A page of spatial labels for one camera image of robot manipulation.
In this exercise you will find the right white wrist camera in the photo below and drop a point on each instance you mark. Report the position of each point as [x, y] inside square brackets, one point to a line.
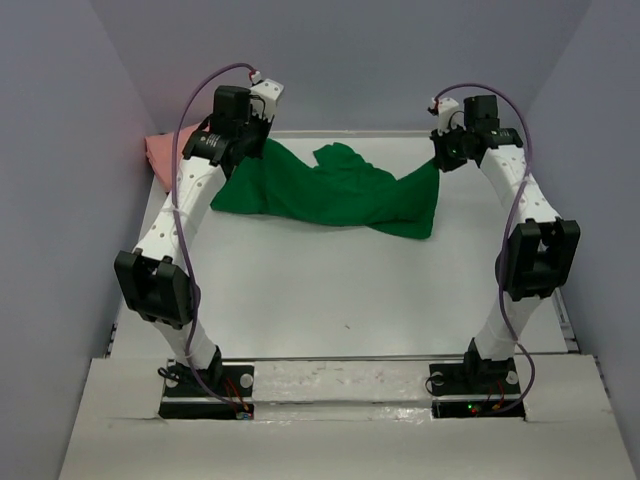
[448, 113]

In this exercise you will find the pink folded t shirt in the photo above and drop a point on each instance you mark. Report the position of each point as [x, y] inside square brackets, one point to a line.
[159, 153]

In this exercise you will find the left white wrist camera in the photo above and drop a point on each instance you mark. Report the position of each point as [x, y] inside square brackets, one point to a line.
[265, 95]

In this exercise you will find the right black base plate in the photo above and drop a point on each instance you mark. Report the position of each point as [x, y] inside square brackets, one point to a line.
[475, 395]

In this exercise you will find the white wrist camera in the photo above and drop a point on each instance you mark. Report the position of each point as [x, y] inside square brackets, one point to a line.
[448, 113]
[265, 95]

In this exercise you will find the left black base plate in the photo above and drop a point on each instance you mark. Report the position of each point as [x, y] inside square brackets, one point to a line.
[183, 398]

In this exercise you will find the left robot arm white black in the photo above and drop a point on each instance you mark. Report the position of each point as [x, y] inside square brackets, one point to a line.
[156, 277]

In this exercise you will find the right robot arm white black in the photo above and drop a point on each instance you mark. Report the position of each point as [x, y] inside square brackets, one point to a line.
[538, 244]

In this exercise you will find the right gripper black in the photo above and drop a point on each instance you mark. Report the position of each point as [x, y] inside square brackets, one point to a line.
[444, 162]

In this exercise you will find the white cardboard front cover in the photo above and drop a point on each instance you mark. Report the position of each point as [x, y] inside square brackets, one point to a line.
[346, 420]

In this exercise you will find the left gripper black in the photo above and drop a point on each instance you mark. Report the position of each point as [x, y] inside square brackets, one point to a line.
[264, 127]

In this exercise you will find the green t shirt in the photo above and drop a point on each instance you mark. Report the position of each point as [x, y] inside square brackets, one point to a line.
[341, 190]

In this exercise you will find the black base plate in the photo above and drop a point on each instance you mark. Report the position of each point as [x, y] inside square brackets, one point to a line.
[183, 398]
[475, 395]

